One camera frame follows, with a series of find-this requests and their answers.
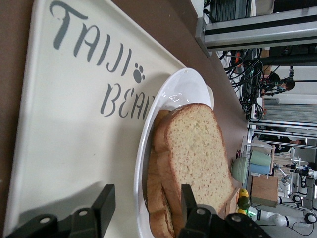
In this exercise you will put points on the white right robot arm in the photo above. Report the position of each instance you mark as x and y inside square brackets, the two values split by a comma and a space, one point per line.
[272, 219]

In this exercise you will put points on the cream bear print tray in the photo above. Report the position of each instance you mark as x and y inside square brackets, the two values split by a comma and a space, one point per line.
[62, 124]

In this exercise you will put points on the white round plate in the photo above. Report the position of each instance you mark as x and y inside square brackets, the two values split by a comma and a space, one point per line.
[178, 84]

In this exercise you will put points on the toasted bread slice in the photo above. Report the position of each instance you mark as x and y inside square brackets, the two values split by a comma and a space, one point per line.
[156, 188]

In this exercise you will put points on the striped grey panel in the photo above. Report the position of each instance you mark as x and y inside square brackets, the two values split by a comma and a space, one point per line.
[289, 112]

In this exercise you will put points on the pale green bowl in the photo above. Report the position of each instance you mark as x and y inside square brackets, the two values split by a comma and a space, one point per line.
[239, 169]

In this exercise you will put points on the light blue cup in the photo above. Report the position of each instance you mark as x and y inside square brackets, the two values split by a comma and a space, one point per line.
[258, 169]

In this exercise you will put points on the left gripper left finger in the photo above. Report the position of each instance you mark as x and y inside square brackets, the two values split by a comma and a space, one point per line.
[105, 203]

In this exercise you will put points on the brown wooden box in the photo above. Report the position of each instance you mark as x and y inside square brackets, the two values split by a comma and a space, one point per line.
[263, 191]

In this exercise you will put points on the yellow lemon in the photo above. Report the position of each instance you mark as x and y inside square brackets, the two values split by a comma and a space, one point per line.
[244, 192]
[242, 211]

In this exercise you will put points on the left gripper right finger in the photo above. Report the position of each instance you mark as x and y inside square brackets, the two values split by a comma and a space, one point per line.
[189, 203]

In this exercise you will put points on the wooden cutting board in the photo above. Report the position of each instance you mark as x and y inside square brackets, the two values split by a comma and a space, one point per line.
[231, 205]

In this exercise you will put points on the pale green cup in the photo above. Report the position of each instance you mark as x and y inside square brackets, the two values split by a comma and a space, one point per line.
[260, 158]

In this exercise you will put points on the seeded brown bread slice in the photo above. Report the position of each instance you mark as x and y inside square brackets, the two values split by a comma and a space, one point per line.
[195, 153]

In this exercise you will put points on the background white robot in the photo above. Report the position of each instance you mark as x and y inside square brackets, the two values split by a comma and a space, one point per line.
[299, 183]

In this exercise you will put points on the aluminium frame beam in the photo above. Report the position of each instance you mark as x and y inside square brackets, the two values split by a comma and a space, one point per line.
[247, 29]

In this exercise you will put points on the person in dark clothes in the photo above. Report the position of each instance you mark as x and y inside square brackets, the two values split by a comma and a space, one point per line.
[280, 80]
[284, 142]

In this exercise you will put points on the green avocado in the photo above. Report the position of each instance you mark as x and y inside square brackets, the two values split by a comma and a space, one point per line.
[245, 202]

